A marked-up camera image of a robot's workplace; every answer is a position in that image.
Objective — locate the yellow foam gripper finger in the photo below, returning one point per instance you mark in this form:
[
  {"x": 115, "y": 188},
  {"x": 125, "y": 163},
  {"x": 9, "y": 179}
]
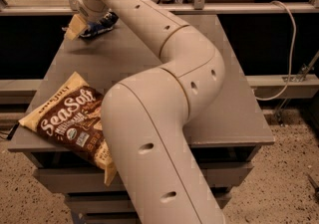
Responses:
[{"x": 76, "y": 27}]

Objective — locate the blue chip bag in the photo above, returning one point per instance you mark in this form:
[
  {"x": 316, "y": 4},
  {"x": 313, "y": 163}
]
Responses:
[{"x": 104, "y": 25}]

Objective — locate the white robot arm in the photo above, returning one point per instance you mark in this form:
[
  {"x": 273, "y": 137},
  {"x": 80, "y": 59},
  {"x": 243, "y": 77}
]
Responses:
[{"x": 143, "y": 115}]

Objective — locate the yellow brown Sea Salt chip bag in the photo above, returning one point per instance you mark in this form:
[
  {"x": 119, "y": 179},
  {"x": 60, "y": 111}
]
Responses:
[{"x": 72, "y": 117}]

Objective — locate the grey drawer cabinet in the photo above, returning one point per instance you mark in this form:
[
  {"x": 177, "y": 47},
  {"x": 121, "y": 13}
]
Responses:
[{"x": 224, "y": 138}]

